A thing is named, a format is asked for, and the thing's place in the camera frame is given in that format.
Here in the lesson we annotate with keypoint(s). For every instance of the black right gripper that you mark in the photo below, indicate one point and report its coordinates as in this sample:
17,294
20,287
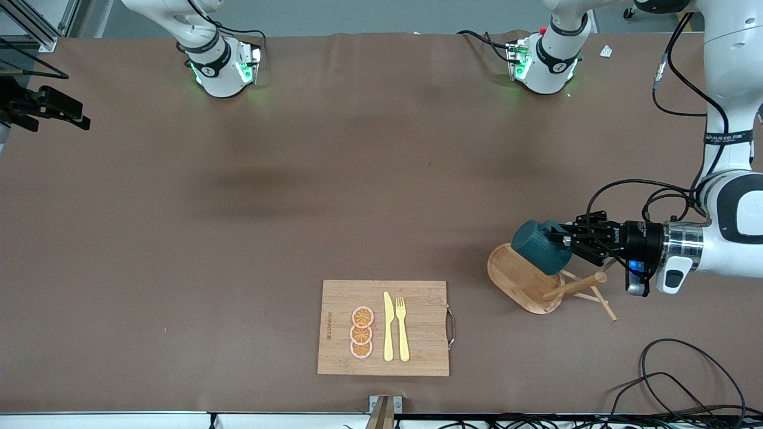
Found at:
52,102

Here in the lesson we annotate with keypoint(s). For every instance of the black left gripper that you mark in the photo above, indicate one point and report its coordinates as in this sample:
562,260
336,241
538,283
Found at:
639,238

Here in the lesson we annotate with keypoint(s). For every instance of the dark teal mug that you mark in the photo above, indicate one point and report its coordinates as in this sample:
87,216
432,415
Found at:
539,247

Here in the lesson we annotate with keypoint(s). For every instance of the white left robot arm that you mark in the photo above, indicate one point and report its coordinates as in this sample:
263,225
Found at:
733,71

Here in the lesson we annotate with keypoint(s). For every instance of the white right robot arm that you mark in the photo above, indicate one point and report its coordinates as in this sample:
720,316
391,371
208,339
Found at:
214,65

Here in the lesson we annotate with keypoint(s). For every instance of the wooden mug rack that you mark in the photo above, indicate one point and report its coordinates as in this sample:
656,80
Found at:
518,286

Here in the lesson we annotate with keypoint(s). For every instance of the white paper scrap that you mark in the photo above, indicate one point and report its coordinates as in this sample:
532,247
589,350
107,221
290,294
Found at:
606,51

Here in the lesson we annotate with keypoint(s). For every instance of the bamboo cutting board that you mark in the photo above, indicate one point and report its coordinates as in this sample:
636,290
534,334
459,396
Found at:
417,357

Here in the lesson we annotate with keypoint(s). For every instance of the yellow plastic fork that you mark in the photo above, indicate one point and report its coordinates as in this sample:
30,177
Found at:
403,339

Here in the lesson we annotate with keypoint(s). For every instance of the brown table cover sheet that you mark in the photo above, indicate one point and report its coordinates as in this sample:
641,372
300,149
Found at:
179,298

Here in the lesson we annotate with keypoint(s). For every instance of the yellow plastic knife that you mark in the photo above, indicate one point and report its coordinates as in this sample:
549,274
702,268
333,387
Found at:
388,333

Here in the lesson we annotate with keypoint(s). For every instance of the orange slice toy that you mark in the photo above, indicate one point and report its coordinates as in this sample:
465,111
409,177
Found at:
362,316
360,335
361,350

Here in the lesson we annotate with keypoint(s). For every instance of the aluminium frame profile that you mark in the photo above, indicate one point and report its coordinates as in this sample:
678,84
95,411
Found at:
47,44

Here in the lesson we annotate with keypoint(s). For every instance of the metal table edge bracket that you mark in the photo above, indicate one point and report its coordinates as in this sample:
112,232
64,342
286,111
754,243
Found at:
396,405

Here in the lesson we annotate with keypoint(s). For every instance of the brown wooden post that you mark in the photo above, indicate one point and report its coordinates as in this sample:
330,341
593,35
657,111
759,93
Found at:
381,417

